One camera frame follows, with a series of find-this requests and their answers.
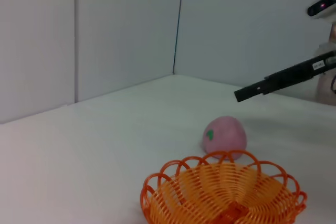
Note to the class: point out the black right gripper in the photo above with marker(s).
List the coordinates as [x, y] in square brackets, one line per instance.
[304, 70]

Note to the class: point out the pink toy peach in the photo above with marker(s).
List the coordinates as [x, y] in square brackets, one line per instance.
[228, 134]

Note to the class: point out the orange plastic wicker basket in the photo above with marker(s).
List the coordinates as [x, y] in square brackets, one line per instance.
[223, 190]

